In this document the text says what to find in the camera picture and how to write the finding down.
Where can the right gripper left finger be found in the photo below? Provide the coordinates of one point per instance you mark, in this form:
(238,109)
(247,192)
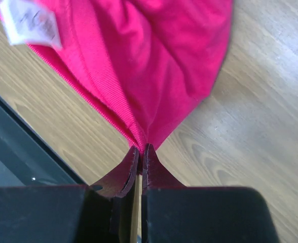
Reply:
(119,180)

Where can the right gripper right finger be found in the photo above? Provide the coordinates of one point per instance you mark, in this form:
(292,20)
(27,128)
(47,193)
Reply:
(154,174)

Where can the magenta t-shirt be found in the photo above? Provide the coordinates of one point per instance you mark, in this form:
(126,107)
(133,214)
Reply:
(143,65)

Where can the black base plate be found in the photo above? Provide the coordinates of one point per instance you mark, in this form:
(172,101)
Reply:
(25,159)

